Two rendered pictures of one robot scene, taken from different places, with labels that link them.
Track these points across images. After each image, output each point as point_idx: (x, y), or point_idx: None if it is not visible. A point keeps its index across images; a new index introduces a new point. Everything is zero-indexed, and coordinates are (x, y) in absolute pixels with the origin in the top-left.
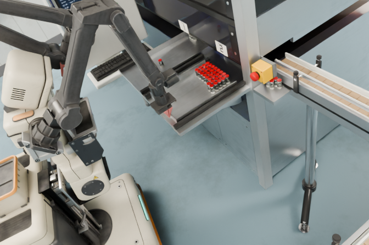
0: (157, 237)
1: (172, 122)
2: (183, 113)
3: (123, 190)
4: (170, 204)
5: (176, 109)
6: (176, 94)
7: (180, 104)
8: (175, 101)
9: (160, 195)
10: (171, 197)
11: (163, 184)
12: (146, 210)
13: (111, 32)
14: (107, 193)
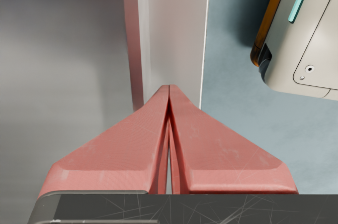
0: None
1: (175, 30)
2: (22, 46)
3: (311, 52)
4: None
5: (64, 125)
6: (11, 221)
7: (6, 146)
8: (37, 183)
9: (227, 16)
10: None
11: (206, 33)
12: None
13: None
14: (337, 71)
